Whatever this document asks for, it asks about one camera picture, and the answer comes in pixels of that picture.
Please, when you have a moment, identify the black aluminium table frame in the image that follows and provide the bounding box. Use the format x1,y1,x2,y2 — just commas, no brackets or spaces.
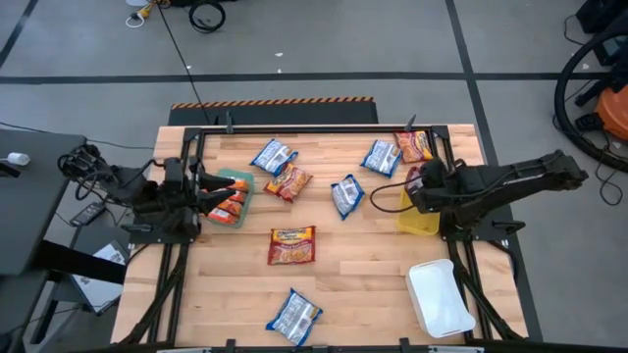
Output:
117,123,529,353

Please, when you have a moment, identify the black hazard-striped floor mat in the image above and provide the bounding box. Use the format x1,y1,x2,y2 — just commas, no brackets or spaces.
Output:
168,96,380,126

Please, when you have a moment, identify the white plastic bin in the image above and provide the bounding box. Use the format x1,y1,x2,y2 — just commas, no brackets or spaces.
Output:
404,258,477,339

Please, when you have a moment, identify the teal plastic bin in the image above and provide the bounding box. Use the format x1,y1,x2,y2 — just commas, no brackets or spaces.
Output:
205,168,256,229

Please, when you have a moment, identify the yellow plastic bin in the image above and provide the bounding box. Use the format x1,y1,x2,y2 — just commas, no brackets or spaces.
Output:
395,188,442,237

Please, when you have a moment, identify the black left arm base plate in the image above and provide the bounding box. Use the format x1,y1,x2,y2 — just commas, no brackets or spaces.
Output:
128,221,198,245

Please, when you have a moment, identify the red Maruchan beef noodle pack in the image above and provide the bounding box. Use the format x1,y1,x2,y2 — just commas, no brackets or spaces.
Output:
267,225,317,267
262,162,314,204
404,166,425,196
393,129,435,165

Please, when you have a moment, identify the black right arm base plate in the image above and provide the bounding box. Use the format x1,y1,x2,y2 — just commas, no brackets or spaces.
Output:
441,219,526,242

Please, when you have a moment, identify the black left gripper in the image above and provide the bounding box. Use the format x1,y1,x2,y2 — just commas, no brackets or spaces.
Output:
164,156,236,239

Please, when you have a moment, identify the black power adapter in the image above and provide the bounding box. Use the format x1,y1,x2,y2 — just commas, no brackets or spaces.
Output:
69,200,107,227

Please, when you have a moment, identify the black cable coil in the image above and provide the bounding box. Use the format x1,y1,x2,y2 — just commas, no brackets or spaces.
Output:
188,0,227,34

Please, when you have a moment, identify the black vacuum hose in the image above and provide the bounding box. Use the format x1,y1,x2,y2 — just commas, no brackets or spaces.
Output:
553,26,628,173

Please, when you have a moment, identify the orange vacuum cleaner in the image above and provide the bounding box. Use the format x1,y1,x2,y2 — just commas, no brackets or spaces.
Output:
596,85,628,143

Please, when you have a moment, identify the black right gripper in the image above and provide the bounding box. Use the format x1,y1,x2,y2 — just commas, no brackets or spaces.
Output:
406,157,462,213

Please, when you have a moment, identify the black desk leg bar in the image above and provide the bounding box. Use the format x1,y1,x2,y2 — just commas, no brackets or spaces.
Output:
33,238,128,285

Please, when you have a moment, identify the black right camera cable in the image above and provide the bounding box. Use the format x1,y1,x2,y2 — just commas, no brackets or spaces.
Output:
369,176,423,215

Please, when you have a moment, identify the yellow extension cord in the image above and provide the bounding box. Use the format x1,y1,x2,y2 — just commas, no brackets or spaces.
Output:
125,0,163,29

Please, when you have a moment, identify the blue Maruchan soy noodle pack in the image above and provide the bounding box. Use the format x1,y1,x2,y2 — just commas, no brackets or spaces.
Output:
265,287,324,347
249,138,299,177
330,174,366,222
360,139,403,179

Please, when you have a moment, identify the black hanging cable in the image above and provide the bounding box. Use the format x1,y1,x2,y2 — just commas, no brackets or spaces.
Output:
155,0,212,125

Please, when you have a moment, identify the dark grey desk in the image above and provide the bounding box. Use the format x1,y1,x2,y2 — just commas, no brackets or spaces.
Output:
0,128,88,277

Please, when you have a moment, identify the black box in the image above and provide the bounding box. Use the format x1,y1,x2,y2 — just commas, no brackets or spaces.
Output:
574,0,628,35

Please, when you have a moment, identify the black equipment case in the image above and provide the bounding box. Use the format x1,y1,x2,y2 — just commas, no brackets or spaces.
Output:
169,0,239,8

